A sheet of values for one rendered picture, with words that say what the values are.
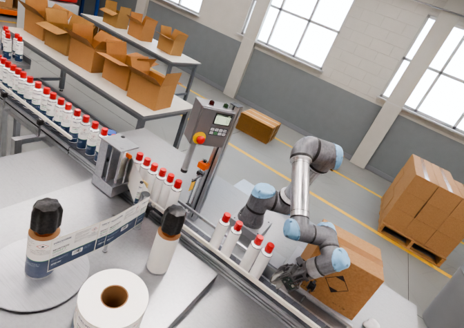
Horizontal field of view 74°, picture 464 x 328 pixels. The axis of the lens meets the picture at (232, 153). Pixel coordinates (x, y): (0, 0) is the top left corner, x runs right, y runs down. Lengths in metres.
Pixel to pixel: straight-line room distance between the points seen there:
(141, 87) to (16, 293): 2.16
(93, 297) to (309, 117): 6.06
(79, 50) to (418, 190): 4.16
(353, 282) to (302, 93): 5.49
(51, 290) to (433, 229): 4.18
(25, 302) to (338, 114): 6.06
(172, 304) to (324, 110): 5.77
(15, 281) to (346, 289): 1.27
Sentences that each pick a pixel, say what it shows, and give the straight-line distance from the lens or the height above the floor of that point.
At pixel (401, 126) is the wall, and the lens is 6.51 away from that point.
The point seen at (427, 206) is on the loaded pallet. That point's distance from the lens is 4.51.
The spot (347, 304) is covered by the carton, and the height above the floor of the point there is 0.92.
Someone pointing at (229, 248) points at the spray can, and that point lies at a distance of 1.43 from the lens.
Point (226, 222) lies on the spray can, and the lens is 1.40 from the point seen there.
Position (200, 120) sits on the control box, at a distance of 1.33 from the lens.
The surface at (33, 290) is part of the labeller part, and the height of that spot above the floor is 0.89.
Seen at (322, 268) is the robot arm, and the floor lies 1.17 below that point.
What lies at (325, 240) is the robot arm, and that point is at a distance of 1.28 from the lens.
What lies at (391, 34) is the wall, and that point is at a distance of 6.49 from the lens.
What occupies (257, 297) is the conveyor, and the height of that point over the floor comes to 0.85.
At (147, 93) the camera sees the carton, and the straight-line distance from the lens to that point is 2.98.
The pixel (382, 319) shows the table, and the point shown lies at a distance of 1.86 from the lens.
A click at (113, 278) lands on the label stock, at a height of 1.02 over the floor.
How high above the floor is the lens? 1.88
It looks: 25 degrees down
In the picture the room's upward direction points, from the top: 22 degrees clockwise
